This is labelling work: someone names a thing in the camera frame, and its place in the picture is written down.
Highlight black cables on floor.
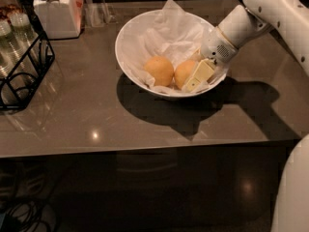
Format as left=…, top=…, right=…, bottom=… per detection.
left=0, top=196, right=61, bottom=232

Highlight black wire rack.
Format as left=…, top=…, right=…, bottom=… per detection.
left=0, top=0, right=55, bottom=110

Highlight orange fruit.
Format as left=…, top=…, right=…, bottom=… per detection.
left=174, top=60, right=196, bottom=89
left=144, top=56, right=174, bottom=86

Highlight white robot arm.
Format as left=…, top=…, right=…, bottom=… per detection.
left=183, top=0, right=309, bottom=232

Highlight white ceramic bowl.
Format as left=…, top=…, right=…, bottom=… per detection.
left=114, top=9, right=228, bottom=101

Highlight white crumpled paper liner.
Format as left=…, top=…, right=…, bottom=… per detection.
left=121, top=0, right=226, bottom=97

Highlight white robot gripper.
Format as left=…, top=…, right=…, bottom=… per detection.
left=183, top=27, right=239, bottom=92

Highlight stacked clear cups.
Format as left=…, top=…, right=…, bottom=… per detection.
left=0, top=13, right=39, bottom=84

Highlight clear acrylic stand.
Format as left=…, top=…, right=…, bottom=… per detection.
left=84, top=0, right=115, bottom=27

